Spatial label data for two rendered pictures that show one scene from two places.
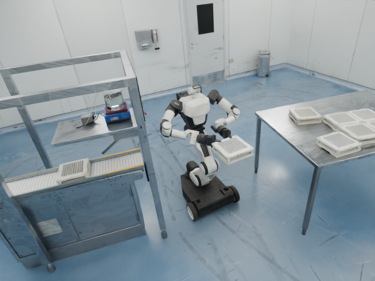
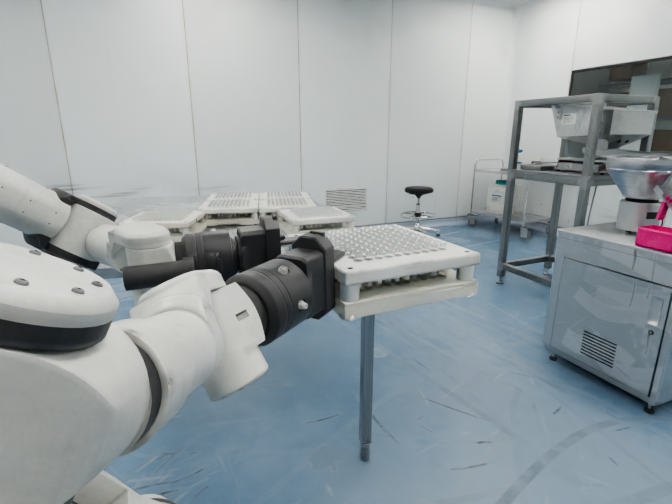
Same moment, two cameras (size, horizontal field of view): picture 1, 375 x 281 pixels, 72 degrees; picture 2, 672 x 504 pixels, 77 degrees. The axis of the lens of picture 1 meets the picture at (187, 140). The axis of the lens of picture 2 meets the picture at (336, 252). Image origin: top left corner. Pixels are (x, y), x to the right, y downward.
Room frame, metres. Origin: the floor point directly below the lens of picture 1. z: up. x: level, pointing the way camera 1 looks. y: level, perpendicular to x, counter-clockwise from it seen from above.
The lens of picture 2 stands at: (1.84, 0.34, 1.24)
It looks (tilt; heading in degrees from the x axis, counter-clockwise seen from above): 16 degrees down; 265
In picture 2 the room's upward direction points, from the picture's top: straight up
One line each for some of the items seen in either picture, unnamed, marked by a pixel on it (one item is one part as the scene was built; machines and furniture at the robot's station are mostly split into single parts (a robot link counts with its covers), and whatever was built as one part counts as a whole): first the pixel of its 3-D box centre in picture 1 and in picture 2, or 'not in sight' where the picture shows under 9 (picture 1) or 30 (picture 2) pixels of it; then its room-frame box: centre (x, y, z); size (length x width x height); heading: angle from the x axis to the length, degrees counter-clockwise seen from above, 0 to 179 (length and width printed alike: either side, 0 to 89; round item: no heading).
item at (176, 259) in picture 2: (218, 129); (168, 271); (2.05, -0.30, 1.04); 0.11 x 0.11 x 0.11; 15
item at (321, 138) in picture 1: (338, 141); (315, 215); (1.80, -1.29, 0.94); 0.25 x 0.24 x 0.02; 15
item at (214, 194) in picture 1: (202, 184); not in sight; (2.29, -0.12, 0.19); 0.64 x 0.52 x 0.33; 23
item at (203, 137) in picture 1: (208, 140); (294, 287); (1.86, -0.18, 1.05); 0.12 x 0.10 x 0.13; 55
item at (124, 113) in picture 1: (117, 111); not in sight; (1.93, 0.54, 1.37); 0.21 x 0.20 x 0.09; 13
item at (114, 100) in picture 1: (113, 96); not in sight; (1.92, 0.54, 1.51); 0.15 x 0.15 x 0.19
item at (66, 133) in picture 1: (96, 126); not in sight; (1.84, 0.71, 1.31); 0.62 x 0.38 x 0.04; 103
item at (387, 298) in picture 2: (232, 151); (374, 274); (1.72, -0.35, 1.01); 0.24 x 0.24 x 0.02; 22
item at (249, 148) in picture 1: (232, 146); (375, 248); (1.72, -0.35, 1.05); 0.25 x 0.24 x 0.02; 22
